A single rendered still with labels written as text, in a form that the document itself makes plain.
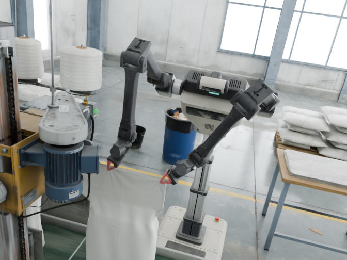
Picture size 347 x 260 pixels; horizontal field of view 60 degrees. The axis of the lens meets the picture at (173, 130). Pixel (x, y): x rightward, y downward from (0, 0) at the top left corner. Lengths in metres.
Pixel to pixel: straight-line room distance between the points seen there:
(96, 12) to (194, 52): 3.24
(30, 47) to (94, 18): 8.81
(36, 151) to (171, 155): 2.74
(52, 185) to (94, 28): 9.06
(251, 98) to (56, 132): 0.74
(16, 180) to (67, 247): 0.96
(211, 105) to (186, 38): 7.80
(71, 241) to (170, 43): 8.03
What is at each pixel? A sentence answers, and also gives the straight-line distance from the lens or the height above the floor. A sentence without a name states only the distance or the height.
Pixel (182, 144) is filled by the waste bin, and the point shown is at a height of 0.32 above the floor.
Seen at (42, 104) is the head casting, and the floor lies 1.34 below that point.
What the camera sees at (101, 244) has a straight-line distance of 1.82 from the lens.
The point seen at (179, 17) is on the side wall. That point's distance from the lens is 9.52.
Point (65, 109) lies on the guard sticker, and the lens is 1.39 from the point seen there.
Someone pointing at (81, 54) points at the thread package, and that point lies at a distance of 1.22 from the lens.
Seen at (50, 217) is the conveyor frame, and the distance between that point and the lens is 2.37.
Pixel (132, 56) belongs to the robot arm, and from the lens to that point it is 1.30.
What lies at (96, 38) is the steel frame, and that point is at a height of 0.66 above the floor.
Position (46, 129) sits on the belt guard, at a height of 1.42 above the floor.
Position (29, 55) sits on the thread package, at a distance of 1.39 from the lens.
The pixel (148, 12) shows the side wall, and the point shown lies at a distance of 9.76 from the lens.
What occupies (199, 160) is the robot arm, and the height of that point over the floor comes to 1.24.
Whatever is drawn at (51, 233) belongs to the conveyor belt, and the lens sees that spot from 2.30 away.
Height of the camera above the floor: 1.89
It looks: 22 degrees down
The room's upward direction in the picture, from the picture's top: 8 degrees clockwise
